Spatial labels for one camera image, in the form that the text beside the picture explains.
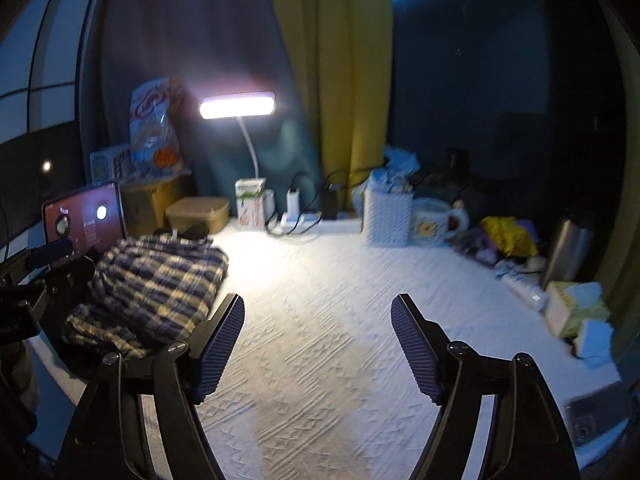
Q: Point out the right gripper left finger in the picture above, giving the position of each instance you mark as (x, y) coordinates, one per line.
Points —
(107, 439)

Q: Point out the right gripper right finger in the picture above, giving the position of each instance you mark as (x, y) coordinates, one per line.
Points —
(527, 437)

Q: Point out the plaid blue cream pants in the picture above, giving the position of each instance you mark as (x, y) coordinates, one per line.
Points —
(148, 292)

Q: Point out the left gloved hand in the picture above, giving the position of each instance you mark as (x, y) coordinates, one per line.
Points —
(19, 391)

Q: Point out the tablet with red screen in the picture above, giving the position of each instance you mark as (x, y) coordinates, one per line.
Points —
(91, 217)

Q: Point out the brown cardboard box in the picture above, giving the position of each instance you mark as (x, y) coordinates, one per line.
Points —
(144, 203)

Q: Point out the white illustrated box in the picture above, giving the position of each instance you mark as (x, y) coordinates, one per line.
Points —
(111, 164)

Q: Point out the white lotion tube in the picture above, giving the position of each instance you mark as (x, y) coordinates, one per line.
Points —
(526, 290)

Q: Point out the snack chip bag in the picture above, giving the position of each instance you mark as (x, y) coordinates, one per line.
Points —
(153, 139)

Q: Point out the steel thermos tumbler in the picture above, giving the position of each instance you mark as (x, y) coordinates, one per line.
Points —
(568, 253)

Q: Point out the tan plastic food container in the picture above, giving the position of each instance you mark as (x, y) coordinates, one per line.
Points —
(188, 212)

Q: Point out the yellow cartoon pouch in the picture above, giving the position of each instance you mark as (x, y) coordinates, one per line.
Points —
(509, 236)

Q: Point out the green white milk carton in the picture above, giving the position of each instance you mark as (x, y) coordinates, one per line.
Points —
(249, 194)

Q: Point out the white bear mug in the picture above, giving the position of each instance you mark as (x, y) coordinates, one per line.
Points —
(433, 222)

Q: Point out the white perforated basket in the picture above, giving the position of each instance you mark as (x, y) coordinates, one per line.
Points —
(386, 215)

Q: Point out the white desk lamp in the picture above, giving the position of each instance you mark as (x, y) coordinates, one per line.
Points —
(239, 106)

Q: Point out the white phone charger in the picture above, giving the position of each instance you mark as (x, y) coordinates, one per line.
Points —
(292, 203)

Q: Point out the white power strip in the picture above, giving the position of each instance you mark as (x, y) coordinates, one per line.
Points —
(290, 220)

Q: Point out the black power adapter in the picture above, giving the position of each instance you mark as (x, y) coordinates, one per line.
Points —
(329, 202)

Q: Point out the grey teal curtain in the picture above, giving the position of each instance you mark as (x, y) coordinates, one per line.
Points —
(213, 47)

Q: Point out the yellow curtain left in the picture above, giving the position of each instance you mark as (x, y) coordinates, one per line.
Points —
(341, 52)

